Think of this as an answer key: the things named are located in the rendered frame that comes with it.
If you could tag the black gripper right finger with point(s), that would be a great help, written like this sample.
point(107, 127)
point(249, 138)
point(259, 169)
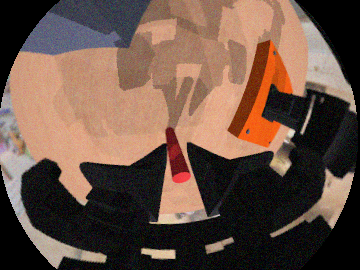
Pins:
point(215, 176)

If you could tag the red cylinder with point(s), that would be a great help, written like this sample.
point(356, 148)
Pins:
point(179, 169)

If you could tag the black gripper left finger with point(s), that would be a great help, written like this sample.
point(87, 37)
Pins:
point(144, 179)

